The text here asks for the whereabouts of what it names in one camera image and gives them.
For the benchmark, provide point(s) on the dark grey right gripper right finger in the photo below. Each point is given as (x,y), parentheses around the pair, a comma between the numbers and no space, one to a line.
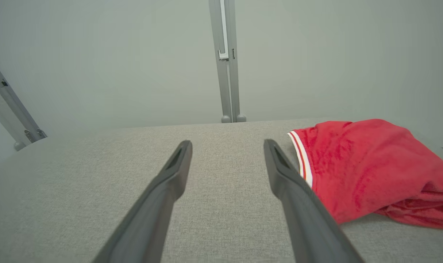
(305,219)

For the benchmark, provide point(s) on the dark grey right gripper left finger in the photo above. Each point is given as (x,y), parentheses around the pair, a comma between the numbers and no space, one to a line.
(159,204)

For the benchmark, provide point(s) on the red Bulls 23 shorts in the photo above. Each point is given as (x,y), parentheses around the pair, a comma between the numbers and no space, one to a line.
(426,217)

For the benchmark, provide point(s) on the grey metal frame with caster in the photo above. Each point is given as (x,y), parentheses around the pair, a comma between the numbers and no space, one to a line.
(10,106)

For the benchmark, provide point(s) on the grey metal partition post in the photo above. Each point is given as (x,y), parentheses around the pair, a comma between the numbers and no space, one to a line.
(218,73)
(235,84)

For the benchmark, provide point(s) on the red Bulls 23 jersey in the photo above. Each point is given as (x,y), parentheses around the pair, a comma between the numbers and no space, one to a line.
(363,164)

